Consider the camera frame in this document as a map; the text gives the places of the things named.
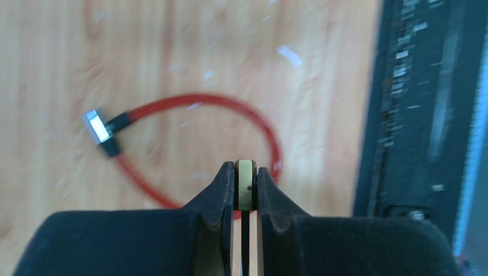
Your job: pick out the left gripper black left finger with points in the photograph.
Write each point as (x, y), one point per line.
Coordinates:
(195, 239)

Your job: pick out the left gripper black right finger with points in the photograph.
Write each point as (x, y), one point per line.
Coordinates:
(293, 242)

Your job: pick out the brass padlock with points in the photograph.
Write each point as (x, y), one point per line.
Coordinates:
(246, 203)

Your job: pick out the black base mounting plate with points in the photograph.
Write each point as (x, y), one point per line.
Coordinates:
(427, 112)

